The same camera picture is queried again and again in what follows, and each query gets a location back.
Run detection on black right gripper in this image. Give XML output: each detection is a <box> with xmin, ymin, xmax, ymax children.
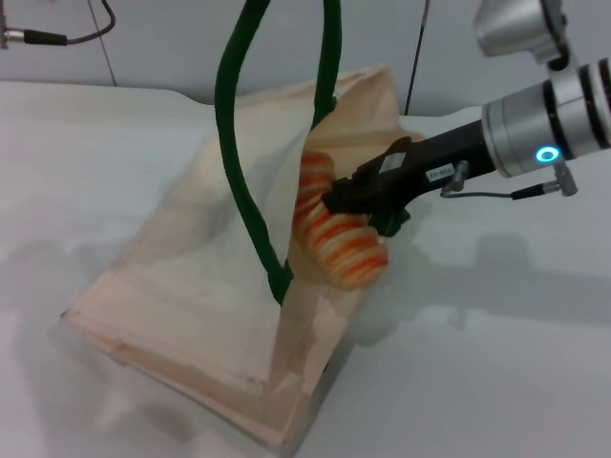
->
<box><xmin>323</xmin><ymin>118</ymin><xmax>498</xmax><ymax>225</ymax></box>

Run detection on orange striped bread loaf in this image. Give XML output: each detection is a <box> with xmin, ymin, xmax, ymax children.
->
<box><xmin>291</xmin><ymin>151</ymin><xmax>390</xmax><ymax>291</ymax></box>

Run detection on cream canvas handbag green handles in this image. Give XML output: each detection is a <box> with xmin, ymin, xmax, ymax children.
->
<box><xmin>60</xmin><ymin>0</ymin><xmax>430</xmax><ymax>454</ymax></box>

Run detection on thin black vertical strip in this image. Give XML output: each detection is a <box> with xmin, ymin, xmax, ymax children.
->
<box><xmin>404</xmin><ymin>0</ymin><xmax>432</xmax><ymax>116</ymax></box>

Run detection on grey right arm cable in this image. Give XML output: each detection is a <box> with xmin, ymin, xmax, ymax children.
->
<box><xmin>440</xmin><ymin>159</ymin><xmax>579</xmax><ymax>200</ymax></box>

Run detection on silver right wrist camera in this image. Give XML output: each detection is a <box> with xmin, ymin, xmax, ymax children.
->
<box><xmin>473</xmin><ymin>0</ymin><xmax>581</xmax><ymax>73</ymax></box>

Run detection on dark left arm cable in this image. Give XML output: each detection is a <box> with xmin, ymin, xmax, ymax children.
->
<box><xmin>0</xmin><ymin>0</ymin><xmax>117</xmax><ymax>50</ymax></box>

